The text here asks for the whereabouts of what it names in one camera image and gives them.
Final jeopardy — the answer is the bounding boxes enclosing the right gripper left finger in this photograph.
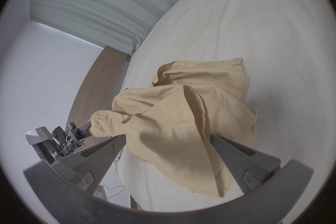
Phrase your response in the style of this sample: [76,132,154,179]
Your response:
[54,134,127,195]

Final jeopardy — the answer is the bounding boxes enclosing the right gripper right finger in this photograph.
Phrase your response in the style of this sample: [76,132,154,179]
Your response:
[210,134,282,196]

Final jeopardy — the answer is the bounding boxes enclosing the tan shorts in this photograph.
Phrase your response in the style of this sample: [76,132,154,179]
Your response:
[90,58,258,198]

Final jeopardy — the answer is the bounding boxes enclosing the bed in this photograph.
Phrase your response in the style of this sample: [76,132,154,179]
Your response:
[69,0,336,211]

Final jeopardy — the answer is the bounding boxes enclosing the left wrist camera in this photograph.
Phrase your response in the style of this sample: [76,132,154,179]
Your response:
[66,123,77,137]

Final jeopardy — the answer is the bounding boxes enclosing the black cable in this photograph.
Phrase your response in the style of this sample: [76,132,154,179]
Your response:
[99,180,126,200]

